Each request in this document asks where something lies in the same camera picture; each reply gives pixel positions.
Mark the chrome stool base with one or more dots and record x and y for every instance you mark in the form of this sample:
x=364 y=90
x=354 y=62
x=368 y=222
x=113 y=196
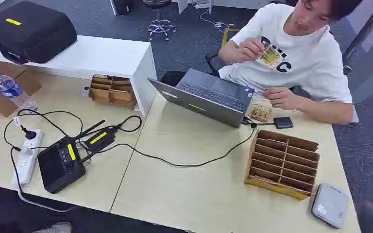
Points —
x=160 y=26

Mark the person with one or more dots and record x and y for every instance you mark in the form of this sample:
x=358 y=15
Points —
x=312 y=61

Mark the white shoe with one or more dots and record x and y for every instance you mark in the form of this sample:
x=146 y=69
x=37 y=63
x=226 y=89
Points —
x=56 y=228

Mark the black box on floor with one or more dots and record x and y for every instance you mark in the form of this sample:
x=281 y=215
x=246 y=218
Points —
x=122 y=6

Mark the grey flat box device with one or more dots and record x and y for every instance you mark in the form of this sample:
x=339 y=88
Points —
x=329 y=205

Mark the black office chair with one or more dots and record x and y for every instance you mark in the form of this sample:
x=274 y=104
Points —
x=173 y=78

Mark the black plug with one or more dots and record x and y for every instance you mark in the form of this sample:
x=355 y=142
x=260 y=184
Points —
x=29 y=133

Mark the clear water bottle blue cap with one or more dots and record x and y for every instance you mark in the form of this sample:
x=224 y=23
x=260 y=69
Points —
x=11 y=90

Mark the black router with antennas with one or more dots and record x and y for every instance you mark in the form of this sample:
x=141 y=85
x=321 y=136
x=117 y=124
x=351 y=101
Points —
x=59 y=165

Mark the large wooden slotted card box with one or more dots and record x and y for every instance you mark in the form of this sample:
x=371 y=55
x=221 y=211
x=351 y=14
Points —
x=283 y=164

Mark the grey laptop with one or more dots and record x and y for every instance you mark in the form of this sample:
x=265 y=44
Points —
x=212 y=96

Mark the person's right hand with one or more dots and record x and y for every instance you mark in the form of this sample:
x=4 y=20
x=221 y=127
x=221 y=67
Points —
x=248 y=49

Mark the person's left hand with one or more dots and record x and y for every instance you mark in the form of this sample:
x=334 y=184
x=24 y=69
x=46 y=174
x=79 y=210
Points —
x=282 y=97

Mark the flat brown cardboard box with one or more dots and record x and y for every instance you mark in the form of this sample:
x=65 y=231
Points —
x=0 y=103

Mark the white power strip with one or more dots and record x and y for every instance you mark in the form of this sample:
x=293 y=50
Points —
x=27 y=159

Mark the white desk shelf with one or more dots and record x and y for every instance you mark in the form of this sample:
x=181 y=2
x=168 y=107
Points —
x=93 y=54

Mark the stack of printed cards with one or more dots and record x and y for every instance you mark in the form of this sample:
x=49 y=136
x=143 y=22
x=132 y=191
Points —
x=260 y=113

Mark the black carry case yellow label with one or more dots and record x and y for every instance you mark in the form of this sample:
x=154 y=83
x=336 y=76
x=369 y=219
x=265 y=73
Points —
x=32 y=32

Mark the black power adapter yellow label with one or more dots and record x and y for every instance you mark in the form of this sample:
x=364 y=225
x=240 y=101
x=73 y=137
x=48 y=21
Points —
x=100 y=139

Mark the yellow printed card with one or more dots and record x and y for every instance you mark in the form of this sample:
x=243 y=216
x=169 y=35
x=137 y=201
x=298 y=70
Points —
x=271 y=57

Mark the small black square device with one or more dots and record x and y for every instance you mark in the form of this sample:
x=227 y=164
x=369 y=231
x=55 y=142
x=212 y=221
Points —
x=283 y=122

